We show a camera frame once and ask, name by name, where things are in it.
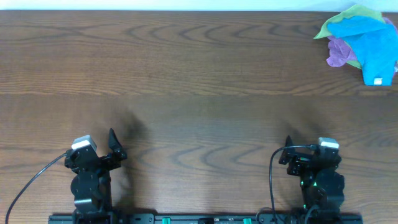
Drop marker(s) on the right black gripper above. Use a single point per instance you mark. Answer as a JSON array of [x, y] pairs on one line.
[[296, 161]]

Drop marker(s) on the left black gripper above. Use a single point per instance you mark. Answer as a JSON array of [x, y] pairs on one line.
[[115, 160]]

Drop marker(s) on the blue microfiber cloth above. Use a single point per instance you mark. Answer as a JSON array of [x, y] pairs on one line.
[[374, 44]]

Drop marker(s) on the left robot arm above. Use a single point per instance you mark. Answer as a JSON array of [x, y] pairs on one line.
[[91, 186]]

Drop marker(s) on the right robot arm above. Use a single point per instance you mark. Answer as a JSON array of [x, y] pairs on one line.
[[321, 186]]

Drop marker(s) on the purple microfiber cloth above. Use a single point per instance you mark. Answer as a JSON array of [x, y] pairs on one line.
[[364, 43]]

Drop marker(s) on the green microfiber cloth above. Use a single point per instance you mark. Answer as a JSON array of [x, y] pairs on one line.
[[345, 17]]

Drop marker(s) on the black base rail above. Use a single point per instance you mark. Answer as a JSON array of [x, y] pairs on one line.
[[264, 218]]

